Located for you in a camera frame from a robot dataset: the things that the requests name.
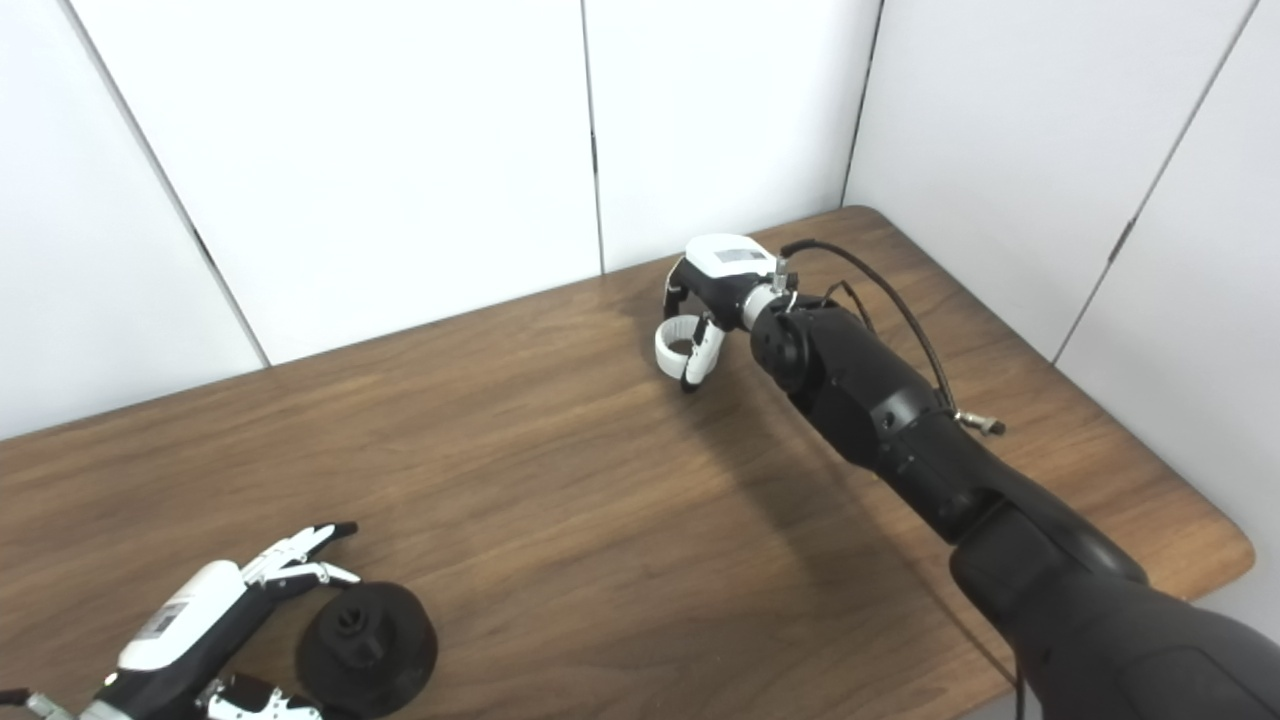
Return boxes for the right thin wire bundle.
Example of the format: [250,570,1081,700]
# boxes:
[825,280,877,333]

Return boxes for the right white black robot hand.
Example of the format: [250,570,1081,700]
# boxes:
[655,233,801,393]

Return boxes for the round black plastic part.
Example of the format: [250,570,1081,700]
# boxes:
[296,581,439,719]

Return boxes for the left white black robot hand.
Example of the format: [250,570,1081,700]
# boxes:
[80,522,361,720]

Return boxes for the white plastic ring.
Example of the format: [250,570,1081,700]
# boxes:
[655,314,713,379]

